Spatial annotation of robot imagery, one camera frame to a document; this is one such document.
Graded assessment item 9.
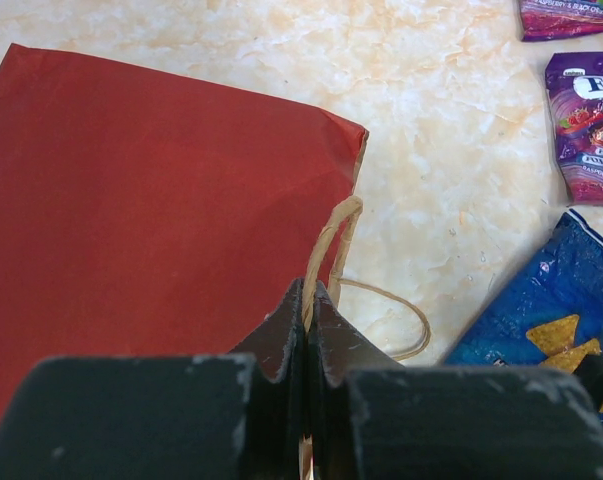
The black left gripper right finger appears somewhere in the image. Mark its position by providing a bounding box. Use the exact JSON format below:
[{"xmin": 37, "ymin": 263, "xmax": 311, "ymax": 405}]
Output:
[{"xmin": 308, "ymin": 283, "xmax": 603, "ymax": 479}]

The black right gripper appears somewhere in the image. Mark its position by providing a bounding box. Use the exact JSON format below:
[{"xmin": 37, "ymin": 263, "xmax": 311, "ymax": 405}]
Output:
[{"xmin": 574, "ymin": 352, "xmax": 603, "ymax": 441}]

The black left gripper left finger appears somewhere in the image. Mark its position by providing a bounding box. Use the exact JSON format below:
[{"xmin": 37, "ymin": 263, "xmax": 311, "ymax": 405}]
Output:
[{"xmin": 0, "ymin": 280, "xmax": 303, "ymax": 479}]

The blue snack packet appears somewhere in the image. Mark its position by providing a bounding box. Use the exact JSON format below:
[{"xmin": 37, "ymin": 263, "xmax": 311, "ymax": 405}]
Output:
[{"xmin": 443, "ymin": 208, "xmax": 603, "ymax": 416}]

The red paper bag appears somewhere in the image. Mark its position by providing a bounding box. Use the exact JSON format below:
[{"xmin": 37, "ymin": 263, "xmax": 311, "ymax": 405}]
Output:
[{"xmin": 0, "ymin": 44, "xmax": 369, "ymax": 420}]

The purple berries candy packet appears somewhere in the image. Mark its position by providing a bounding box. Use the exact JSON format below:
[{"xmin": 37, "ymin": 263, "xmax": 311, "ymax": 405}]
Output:
[
  {"xmin": 545, "ymin": 51, "xmax": 603, "ymax": 207},
  {"xmin": 517, "ymin": 0, "xmax": 603, "ymax": 42}
]

